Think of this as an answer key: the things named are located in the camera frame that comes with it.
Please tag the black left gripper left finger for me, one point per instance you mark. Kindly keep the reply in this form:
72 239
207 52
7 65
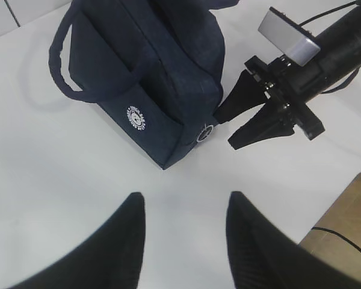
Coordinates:
111 257

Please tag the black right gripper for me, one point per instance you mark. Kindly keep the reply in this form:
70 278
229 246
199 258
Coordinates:
284 110

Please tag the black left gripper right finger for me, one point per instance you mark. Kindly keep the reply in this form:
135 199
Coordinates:
261 256

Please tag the navy blue lunch bag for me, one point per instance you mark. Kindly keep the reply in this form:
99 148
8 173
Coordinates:
154 67

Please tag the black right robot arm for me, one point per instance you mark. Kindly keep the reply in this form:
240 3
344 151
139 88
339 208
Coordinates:
308 66

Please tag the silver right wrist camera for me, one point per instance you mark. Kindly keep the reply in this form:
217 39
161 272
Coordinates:
288 37

